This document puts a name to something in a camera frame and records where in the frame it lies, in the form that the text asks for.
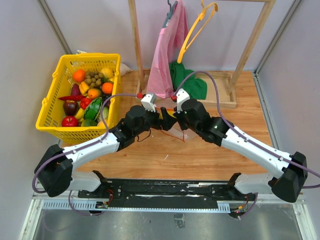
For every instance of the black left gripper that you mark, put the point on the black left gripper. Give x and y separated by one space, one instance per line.
168 121

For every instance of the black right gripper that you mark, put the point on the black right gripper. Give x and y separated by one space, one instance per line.
178 117

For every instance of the yellow apple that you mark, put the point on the yellow apple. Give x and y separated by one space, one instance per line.
169 112

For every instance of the clear zip top bag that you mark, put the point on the clear zip top bag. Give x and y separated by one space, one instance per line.
175 131

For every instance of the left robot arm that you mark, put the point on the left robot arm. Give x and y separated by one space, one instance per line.
56 169

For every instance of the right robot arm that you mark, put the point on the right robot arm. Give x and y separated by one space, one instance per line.
286 173

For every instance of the green cloth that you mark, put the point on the green cloth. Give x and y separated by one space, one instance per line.
194 86

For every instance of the wooden clothes rack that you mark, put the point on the wooden clothes rack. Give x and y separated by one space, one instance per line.
221 90

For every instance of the green cabbage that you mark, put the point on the green cabbage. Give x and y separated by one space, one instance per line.
105 114

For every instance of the yellow orange fruit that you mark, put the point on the yellow orange fruit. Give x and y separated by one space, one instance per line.
101 124

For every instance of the dark grape bunch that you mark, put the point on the dark grape bunch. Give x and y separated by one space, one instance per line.
104 98

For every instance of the yellow lemon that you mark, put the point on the yellow lemon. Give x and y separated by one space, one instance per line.
107 72

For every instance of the green mango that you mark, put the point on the green mango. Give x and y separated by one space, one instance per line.
89 123

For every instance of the pink shirt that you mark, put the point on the pink shirt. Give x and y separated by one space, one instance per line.
170 41

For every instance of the brown longan bunch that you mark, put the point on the brown longan bunch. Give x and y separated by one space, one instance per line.
94 79

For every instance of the red bell pepper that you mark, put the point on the red bell pepper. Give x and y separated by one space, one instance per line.
84 103

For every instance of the yellow plastic basket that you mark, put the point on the yellow plastic basket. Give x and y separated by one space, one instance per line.
52 113

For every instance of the yellow banana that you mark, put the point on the yellow banana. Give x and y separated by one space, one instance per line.
80 114

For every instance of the purple eggplant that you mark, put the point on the purple eggplant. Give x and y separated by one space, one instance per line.
75 90

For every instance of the yellow clothes hanger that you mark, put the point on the yellow clothes hanger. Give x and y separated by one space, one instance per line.
206 14

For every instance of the dark red apple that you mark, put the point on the dark red apple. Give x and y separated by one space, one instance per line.
70 107

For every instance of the bright red apple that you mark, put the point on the bright red apple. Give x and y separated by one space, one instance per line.
69 121

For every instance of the red chili pepper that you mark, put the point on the red chili pepper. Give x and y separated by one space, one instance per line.
75 98

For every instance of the grey clothes hanger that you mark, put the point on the grey clothes hanger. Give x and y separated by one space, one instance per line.
170 12

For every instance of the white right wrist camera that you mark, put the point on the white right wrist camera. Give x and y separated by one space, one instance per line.
180 97

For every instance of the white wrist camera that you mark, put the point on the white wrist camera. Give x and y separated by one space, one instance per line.
148 101
180 97

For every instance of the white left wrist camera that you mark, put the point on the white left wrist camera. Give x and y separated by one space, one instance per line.
148 101

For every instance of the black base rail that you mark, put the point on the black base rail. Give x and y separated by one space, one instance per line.
166 195

